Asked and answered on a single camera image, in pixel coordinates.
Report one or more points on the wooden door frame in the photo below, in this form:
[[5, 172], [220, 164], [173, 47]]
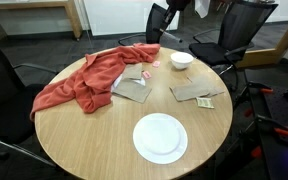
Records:
[[270, 55]]

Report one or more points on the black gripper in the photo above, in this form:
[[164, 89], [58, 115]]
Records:
[[179, 4]]

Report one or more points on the black mesh office chair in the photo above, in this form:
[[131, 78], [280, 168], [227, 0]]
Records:
[[154, 23], [7, 100], [240, 30]]

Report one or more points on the white bowl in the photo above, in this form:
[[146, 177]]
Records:
[[182, 60]]

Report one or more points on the yellow-green printed sachet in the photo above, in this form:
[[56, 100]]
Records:
[[205, 102]]

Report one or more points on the wooden bench table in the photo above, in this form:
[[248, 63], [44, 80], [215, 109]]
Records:
[[34, 4]]

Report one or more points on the brown paper napkin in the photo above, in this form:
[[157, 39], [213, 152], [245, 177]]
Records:
[[133, 71], [210, 85], [189, 91]]

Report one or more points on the grey napkin left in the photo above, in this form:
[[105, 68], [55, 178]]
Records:
[[132, 90]]

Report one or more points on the white plate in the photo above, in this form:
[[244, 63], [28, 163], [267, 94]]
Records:
[[160, 138]]

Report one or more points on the white paper sheet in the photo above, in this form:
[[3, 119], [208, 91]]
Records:
[[117, 81]]

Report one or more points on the orange-red cloth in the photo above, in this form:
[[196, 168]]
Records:
[[97, 73]]

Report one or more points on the orange black bar clamp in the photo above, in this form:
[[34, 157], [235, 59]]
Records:
[[270, 124], [260, 87]]

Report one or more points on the pink sachet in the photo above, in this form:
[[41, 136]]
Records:
[[146, 74], [156, 63]]

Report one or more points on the black perforated mounting board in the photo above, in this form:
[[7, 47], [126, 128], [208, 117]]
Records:
[[284, 113]]

